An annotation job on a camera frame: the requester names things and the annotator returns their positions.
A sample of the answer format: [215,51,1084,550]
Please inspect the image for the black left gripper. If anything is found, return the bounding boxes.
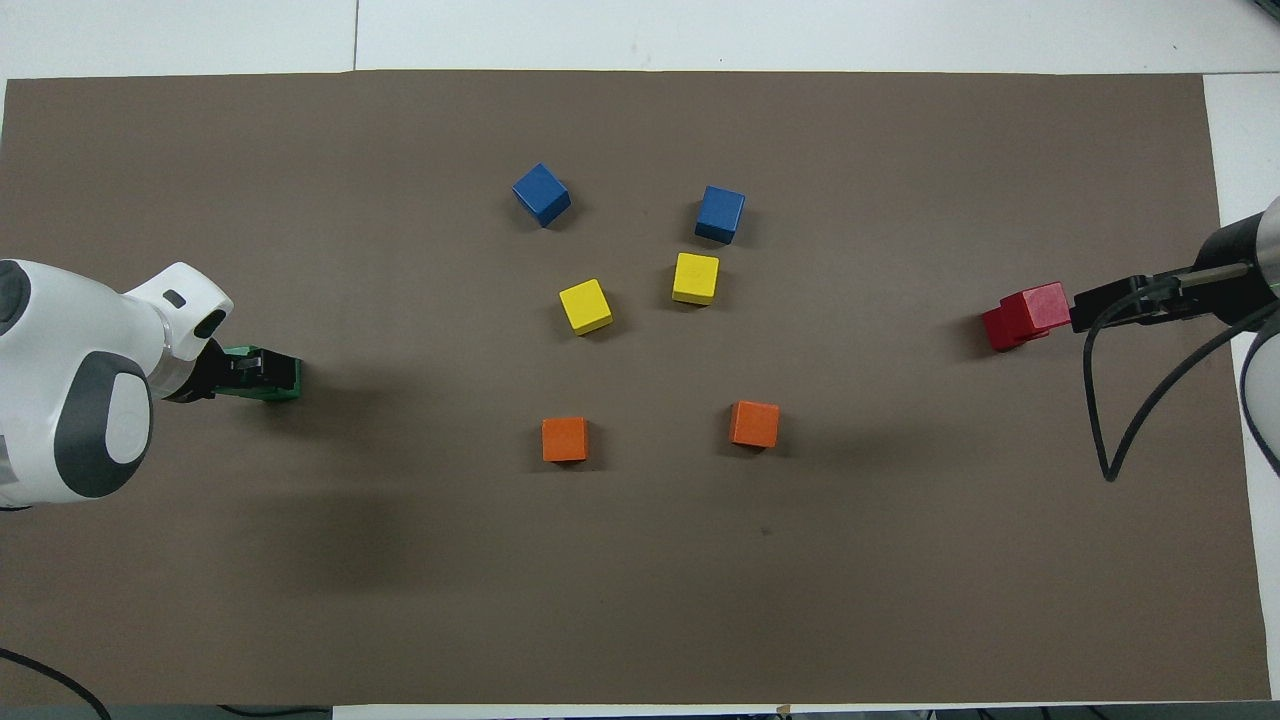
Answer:
[165,338,301,404]

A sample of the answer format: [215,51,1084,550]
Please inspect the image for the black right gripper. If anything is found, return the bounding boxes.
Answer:
[1070,212,1273,334]

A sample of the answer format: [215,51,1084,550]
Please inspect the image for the green wooden cube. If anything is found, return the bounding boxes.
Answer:
[213,345,273,401]
[262,355,302,403]

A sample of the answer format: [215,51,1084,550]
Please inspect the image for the red wooden cube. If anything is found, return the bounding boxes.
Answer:
[1000,282,1074,334]
[981,308,1051,352]

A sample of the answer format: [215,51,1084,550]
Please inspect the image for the orange wooden cube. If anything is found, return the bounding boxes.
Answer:
[541,417,589,463]
[729,400,781,449]

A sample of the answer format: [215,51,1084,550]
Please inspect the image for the yellow wooden cube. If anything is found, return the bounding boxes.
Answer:
[672,252,720,306]
[558,279,614,336]

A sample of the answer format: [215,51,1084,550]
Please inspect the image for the blue wooden cube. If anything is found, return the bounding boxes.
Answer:
[694,185,747,245]
[512,163,572,228]

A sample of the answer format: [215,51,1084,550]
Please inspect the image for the brown table mat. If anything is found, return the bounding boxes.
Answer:
[0,70,1271,706]

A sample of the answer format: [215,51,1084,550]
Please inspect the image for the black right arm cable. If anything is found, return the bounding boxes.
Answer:
[1083,262,1280,483]

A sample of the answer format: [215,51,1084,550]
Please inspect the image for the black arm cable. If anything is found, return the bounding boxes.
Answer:
[1083,262,1280,483]
[0,647,113,720]

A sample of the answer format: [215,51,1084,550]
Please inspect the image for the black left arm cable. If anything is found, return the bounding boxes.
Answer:
[0,647,113,720]

